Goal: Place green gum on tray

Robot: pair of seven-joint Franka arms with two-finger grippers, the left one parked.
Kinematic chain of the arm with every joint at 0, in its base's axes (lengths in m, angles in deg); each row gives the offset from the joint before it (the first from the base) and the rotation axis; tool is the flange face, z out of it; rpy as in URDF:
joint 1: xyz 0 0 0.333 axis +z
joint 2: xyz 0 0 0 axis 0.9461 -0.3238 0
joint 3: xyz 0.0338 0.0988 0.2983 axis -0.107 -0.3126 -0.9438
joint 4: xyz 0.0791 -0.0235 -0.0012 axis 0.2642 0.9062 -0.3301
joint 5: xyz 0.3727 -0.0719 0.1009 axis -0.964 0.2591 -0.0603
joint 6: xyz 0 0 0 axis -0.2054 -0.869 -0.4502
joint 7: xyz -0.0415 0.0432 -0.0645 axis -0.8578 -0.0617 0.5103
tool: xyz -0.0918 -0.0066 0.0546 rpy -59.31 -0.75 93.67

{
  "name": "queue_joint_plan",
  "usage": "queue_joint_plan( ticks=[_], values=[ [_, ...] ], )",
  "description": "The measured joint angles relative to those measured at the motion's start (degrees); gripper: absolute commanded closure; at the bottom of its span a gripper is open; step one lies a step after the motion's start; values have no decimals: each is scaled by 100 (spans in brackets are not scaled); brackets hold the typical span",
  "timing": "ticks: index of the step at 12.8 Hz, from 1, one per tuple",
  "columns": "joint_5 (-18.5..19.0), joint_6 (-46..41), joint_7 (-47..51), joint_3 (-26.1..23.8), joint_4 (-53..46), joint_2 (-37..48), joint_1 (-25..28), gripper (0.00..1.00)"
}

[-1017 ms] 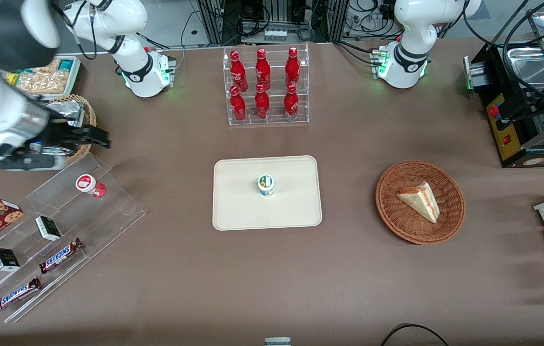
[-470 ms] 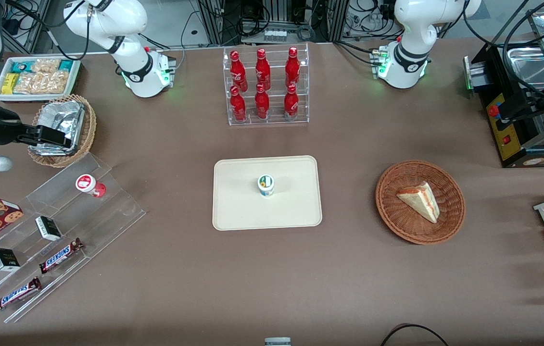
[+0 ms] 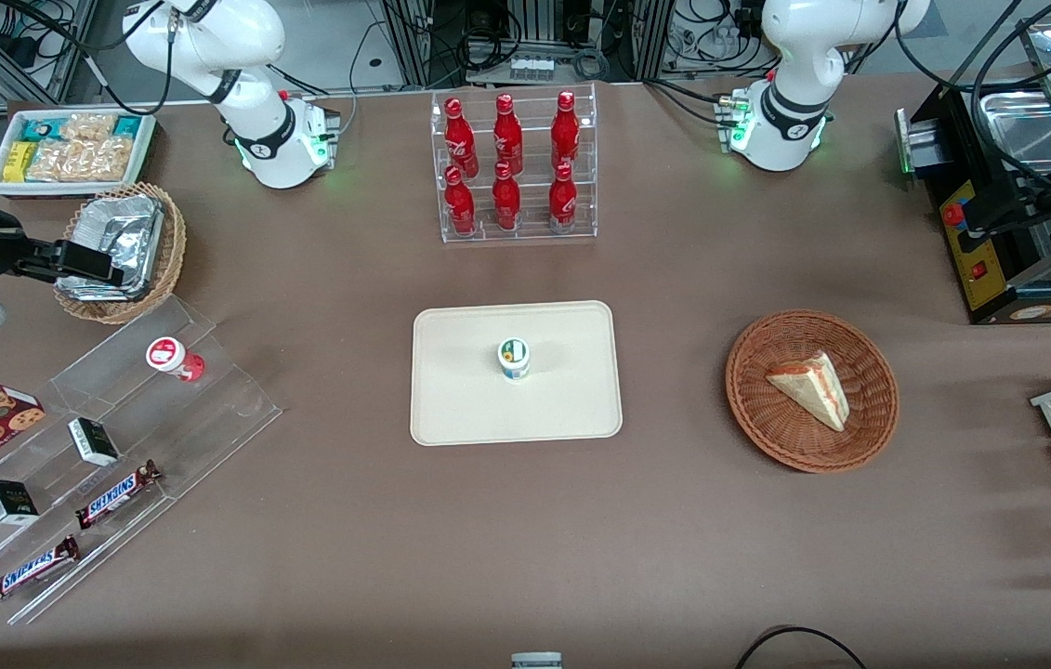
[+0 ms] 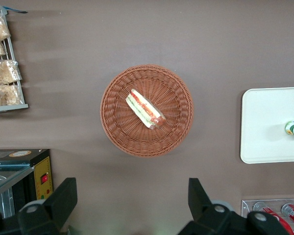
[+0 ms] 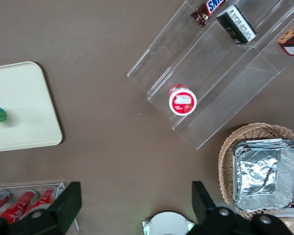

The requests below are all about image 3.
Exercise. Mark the small clear cracker bag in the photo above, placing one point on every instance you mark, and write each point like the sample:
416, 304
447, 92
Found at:
88, 126

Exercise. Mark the wrapped triangle sandwich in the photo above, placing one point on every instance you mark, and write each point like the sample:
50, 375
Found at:
813, 386

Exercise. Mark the round brown wicker basket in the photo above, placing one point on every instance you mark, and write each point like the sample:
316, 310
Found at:
767, 418

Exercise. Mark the white rectangular snack bin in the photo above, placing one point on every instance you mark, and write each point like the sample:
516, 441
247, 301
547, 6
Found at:
70, 190

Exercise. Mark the large clear cracker bag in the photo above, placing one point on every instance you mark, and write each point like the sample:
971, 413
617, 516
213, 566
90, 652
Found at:
84, 160

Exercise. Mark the light wicker basket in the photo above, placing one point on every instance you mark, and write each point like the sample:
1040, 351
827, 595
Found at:
174, 251

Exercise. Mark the clear acrylic bottle rack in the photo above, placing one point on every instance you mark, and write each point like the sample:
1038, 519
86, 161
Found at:
525, 232

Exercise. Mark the red cola bottle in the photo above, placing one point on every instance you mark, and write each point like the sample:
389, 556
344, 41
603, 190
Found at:
460, 204
506, 200
563, 200
507, 135
565, 130
461, 139

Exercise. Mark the black yellow machine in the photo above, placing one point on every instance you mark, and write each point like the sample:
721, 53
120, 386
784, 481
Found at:
980, 269

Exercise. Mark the red gum bottle white lid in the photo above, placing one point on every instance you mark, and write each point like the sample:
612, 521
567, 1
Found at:
174, 358

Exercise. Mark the clear acrylic stepped shelf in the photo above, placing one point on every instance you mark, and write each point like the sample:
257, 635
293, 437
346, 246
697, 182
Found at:
163, 437

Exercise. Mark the small black box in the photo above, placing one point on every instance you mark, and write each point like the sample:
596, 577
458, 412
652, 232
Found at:
94, 442
9, 502

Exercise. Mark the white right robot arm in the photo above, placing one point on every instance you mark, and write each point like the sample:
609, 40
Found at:
251, 56

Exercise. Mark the green gum bottle white lid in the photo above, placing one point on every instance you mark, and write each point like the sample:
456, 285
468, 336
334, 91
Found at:
514, 360

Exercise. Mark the cream plastic tray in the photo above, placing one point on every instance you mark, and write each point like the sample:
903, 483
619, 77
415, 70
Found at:
451, 390

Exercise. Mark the silver foil container stack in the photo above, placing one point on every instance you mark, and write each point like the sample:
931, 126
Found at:
130, 228

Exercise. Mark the small grey device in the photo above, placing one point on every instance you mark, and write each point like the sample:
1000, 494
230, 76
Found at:
536, 661

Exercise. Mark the yellow snack pack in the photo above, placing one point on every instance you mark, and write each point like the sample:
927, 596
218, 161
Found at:
19, 163

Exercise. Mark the Snickers chocolate bar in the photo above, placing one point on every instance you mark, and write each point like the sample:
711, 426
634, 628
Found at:
116, 494
31, 570

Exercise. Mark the white power strip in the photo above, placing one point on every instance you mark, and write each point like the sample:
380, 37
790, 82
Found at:
532, 69

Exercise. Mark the teal snack pack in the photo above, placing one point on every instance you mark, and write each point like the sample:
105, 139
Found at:
38, 127
127, 126

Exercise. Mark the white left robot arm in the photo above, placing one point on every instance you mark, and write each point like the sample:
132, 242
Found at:
794, 56

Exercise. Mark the shiny steel tray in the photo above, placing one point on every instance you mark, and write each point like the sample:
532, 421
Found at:
1022, 130

